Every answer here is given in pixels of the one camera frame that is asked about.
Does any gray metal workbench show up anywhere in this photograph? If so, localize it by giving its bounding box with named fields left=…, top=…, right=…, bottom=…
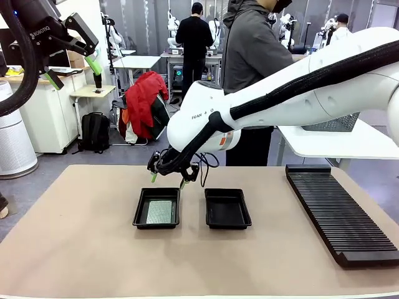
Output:
left=160, top=52, right=224, bottom=94

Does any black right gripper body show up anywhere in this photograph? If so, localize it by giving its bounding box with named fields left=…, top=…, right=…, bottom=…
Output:
left=155, top=149, right=195, bottom=176

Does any dark laptop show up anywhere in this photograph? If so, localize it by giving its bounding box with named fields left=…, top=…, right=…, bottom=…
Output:
left=57, top=67, right=84, bottom=77

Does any gray mesh basket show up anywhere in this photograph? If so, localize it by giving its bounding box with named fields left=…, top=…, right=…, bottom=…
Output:
left=300, top=112, right=361, bottom=133

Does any right arm black cable sleeve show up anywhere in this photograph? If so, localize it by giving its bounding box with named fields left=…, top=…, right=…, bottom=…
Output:
left=155, top=39, right=399, bottom=175

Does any red jacket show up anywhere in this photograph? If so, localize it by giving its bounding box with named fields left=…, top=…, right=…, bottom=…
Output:
left=124, top=70, right=170, bottom=140

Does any small beige side table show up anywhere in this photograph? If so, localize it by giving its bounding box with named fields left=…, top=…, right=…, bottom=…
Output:
left=69, top=84, right=117, bottom=141

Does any white rectangular desk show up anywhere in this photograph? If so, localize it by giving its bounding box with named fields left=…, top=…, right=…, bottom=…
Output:
left=112, top=55, right=161, bottom=94

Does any person in white top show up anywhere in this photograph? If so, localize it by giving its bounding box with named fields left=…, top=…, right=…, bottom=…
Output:
left=330, top=12, right=355, bottom=44

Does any black backpack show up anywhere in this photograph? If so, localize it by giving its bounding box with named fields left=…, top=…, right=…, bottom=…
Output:
left=72, top=112, right=112, bottom=155

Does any black slotted board rack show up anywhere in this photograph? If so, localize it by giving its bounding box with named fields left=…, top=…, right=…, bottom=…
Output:
left=285, top=164, right=399, bottom=268

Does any person in gray hoodie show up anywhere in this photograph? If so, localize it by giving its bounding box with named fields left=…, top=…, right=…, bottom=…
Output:
left=220, top=0, right=296, bottom=167

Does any left arm black cable sleeve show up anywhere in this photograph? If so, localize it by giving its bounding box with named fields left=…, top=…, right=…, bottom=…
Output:
left=0, top=0, right=40, bottom=118

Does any arm black cable sleeve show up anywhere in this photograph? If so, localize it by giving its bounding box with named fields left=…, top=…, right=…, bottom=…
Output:
left=155, top=39, right=399, bottom=175
left=0, top=0, right=40, bottom=118

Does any black plastic ESD tray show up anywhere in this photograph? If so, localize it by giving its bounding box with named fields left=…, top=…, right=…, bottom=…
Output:
left=204, top=187, right=252, bottom=230
left=132, top=187, right=181, bottom=230

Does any white cabinet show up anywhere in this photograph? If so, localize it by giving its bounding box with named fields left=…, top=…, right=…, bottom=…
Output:
left=17, top=73, right=88, bottom=155

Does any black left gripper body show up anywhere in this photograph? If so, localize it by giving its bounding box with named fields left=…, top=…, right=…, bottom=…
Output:
left=12, top=0, right=69, bottom=75

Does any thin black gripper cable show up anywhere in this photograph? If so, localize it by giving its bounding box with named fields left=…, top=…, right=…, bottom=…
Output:
left=195, top=151, right=221, bottom=188

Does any dark green jacket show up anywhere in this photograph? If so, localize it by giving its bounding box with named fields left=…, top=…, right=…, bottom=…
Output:
left=151, top=93, right=171, bottom=140

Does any white cylindrical air purifier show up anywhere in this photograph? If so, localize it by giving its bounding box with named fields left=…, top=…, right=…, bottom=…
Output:
left=0, top=80, right=40, bottom=181

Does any person in black clothes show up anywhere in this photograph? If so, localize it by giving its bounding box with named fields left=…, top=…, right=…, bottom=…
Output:
left=175, top=2, right=214, bottom=102

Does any pale green circuit board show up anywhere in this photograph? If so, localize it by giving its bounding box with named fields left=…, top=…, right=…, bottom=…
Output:
left=145, top=199, right=173, bottom=225

